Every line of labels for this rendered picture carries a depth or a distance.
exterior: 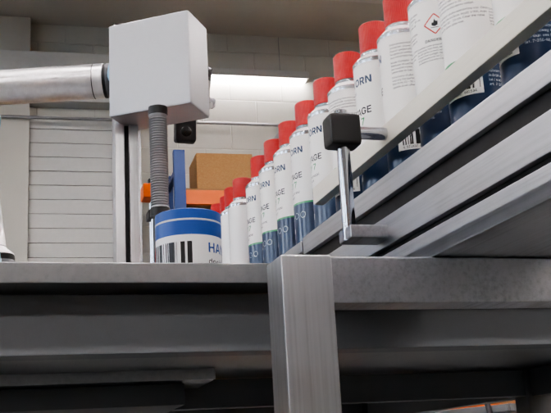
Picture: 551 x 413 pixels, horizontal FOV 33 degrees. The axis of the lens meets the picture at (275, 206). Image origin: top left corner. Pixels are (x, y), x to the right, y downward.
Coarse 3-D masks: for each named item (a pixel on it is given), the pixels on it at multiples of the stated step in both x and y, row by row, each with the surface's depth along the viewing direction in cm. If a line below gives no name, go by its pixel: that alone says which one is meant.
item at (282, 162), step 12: (288, 120) 127; (288, 132) 127; (288, 144) 126; (276, 156) 126; (288, 156) 125; (276, 168) 126; (288, 168) 124; (276, 180) 125; (288, 180) 124; (276, 192) 125; (288, 192) 124; (276, 204) 125; (288, 204) 123; (276, 216) 125; (288, 216) 123; (288, 228) 122; (288, 240) 122
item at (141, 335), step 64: (0, 320) 88; (64, 320) 89; (128, 320) 91; (192, 320) 93; (256, 320) 94; (384, 320) 98; (448, 320) 100; (512, 320) 102; (256, 384) 194; (384, 384) 202; (448, 384) 206; (512, 384) 210
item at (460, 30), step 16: (448, 0) 78; (464, 0) 77; (480, 0) 77; (448, 16) 78; (464, 16) 77; (480, 16) 76; (448, 32) 78; (464, 32) 76; (480, 32) 76; (448, 48) 78; (464, 48) 76; (448, 64) 77; (480, 80) 75; (496, 80) 75; (464, 96) 75; (480, 96) 75; (464, 112) 75
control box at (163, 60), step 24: (144, 24) 180; (168, 24) 179; (192, 24) 179; (120, 48) 181; (144, 48) 179; (168, 48) 177; (192, 48) 177; (120, 72) 180; (144, 72) 178; (168, 72) 176; (192, 72) 176; (120, 96) 178; (144, 96) 177; (168, 96) 175; (192, 96) 174; (120, 120) 180; (144, 120) 181; (168, 120) 182; (192, 120) 182
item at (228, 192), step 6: (228, 192) 156; (228, 198) 156; (228, 204) 156; (222, 216) 155; (222, 222) 155; (228, 222) 154; (222, 228) 155; (228, 228) 154; (222, 234) 154; (228, 234) 153; (222, 240) 154; (228, 240) 153; (222, 246) 154; (228, 246) 153; (222, 252) 154; (228, 252) 153; (222, 258) 154; (228, 258) 153
